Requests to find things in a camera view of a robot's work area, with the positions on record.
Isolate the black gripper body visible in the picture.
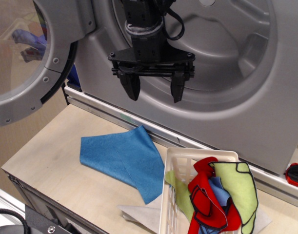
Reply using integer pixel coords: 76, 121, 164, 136
108, 33, 195, 78

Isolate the grey round machine door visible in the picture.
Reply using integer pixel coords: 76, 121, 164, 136
0, 0, 96, 127

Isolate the grey laundry machine body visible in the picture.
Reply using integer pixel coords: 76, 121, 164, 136
76, 0, 298, 174

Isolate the black metal bracket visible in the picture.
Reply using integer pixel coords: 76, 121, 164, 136
25, 205, 79, 234

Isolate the blue object behind door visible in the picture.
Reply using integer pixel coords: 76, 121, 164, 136
67, 65, 82, 92

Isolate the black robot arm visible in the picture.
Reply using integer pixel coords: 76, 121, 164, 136
108, 0, 195, 102

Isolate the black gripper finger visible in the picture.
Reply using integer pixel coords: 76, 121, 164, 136
118, 73, 140, 101
171, 71, 185, 103

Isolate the white plastic laundry basket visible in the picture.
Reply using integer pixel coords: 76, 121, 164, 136
159, 147, 238, 234

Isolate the red and black tool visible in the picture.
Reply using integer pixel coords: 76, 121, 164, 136
285, 163, 298, 187

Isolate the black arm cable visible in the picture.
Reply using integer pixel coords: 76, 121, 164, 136
163, 7, 185, 41

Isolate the blue cloth on table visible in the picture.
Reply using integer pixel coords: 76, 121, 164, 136
79, 126, 164, 204

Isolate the blue and red garment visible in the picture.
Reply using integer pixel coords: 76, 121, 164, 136
197, 178, 232, 234

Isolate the red and green garment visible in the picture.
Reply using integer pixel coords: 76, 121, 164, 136
165, 156, 258, 234

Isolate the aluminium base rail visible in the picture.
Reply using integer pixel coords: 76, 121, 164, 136
64, 86, 298, 206

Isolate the grey cloth under basket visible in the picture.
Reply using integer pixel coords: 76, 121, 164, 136
118, 205, 272, 234

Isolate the black braided cable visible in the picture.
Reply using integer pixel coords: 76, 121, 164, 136
0, 208, 30, 234

